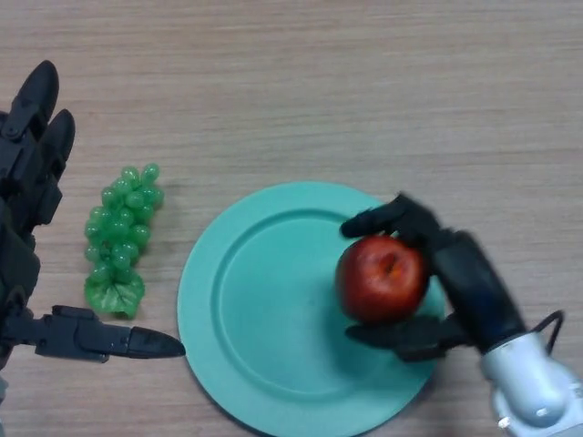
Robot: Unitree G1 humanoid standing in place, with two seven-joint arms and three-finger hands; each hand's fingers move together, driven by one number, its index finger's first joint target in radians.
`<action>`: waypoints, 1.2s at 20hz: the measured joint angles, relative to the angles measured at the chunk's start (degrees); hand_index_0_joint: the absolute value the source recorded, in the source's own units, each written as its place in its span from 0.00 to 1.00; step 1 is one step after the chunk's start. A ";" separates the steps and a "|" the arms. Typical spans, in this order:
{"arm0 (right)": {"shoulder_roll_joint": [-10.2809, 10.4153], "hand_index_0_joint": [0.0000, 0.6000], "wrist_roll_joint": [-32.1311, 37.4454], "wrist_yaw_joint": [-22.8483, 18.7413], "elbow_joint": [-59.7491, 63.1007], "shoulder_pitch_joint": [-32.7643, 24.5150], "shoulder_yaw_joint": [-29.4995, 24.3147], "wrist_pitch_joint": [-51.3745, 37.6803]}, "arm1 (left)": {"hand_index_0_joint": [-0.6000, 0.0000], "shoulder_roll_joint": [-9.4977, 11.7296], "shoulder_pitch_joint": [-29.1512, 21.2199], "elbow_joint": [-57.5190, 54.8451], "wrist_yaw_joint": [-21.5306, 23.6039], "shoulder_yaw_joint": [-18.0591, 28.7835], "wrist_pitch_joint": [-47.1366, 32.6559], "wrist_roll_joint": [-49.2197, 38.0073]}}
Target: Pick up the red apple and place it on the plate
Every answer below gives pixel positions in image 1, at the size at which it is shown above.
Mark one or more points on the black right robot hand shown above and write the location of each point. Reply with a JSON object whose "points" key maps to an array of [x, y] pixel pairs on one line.
{"points": [[478, 291]]}

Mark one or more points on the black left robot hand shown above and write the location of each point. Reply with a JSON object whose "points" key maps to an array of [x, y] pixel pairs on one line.
{"points": [[23, 191]]}

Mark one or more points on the red apple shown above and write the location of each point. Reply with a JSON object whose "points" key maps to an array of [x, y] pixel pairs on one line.
{"points": [[378, 282]]}

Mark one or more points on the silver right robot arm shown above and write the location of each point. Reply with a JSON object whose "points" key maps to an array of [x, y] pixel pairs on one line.
{"points": [[533, 378]]}

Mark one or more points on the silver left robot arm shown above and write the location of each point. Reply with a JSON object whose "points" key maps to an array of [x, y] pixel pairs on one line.
{"points": [[3, 387]]}

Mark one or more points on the green round plate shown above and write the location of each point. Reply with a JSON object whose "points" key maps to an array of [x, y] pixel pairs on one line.
{"points": [[273, 309]]}

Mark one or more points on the green grape bunch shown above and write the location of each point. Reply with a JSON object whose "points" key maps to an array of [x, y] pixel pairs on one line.
{"points": [[118, 227]]}

